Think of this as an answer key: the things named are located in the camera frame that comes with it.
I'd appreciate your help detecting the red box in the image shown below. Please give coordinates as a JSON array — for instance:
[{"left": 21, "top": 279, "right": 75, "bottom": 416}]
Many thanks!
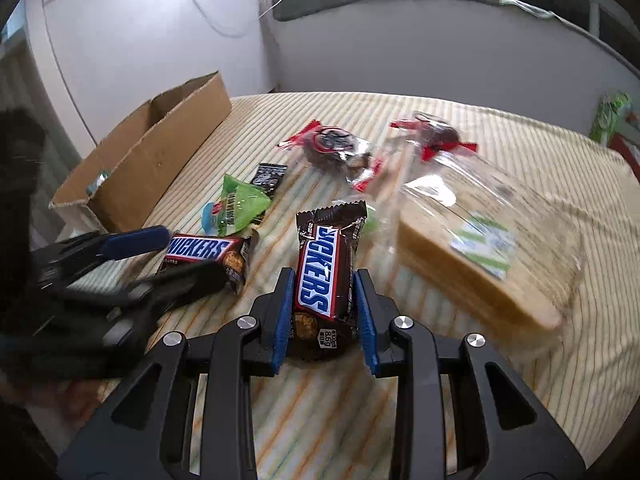
[{"left": 607, "top": 132, "right": 640, "bottom": 167}]

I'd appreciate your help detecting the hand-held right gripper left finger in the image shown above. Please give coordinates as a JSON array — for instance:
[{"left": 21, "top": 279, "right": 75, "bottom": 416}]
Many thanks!
[{"left": 57, "top": 267, "right": 298, "bottom": 480}]

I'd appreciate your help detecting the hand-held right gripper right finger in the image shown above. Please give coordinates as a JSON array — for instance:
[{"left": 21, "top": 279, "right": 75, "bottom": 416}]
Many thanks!
[{"left": 352, "top": 268, "right": 588, "bottom": 480}]

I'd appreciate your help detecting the green carton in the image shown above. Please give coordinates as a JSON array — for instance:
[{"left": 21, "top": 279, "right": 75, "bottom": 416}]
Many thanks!
[{"left": 590, "top": 90, "right": 633, "bottom": 146}]

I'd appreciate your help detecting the green triangular snack packet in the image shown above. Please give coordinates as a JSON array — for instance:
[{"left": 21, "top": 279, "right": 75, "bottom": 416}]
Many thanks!
[{"left": 201, "top": 174, "right": 272, "bottom": 236}]

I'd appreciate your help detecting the red chocolate cake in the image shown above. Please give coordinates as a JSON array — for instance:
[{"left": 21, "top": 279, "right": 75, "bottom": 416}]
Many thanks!
[
  {"left": 277, "top": 120, "right": 386, "bottom": 191},
  {"left": 390, "top": 112, "right": 478, "bottom": 161}
]

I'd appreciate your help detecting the brown chocolate bar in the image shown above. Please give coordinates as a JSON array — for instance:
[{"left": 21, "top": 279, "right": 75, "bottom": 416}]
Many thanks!
[
  {"left": 157, "top": 230, "right": 261, "bottom": 296},
  {"left": 292, "top": 200, "right": 368, "bottom": 361}
]

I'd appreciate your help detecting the sliced bread in clear bag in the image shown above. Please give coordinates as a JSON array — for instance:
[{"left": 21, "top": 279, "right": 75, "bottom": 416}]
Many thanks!
[{"left": 377, "top": 150, "right": 588, "bottom": 341}]

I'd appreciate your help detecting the small green snack packet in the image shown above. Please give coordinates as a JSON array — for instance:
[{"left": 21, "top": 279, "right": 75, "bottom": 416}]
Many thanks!
[{"left": 357, "top": 205, "right": 382, "bottom": 236}]

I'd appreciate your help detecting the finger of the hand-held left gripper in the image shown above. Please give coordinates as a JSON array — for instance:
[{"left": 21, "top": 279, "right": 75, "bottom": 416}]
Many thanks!
[
  {"left": 30, "top": 225, "right": 171, "bottom": 281},
  {"left": 102, "top": 261, "right": 227, "bottom": 323}
]

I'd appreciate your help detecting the small dark snack packet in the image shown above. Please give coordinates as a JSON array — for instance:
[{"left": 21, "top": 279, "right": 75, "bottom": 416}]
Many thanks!
[{"left": 250, "top": 162, "right": 289, "bottom": 198}]

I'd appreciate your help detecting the brown cardboard box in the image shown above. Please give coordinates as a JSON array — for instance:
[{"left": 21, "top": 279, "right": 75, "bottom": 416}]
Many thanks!
[{"left": 49, "top": 71, "right": 233, "bottom": 233}]

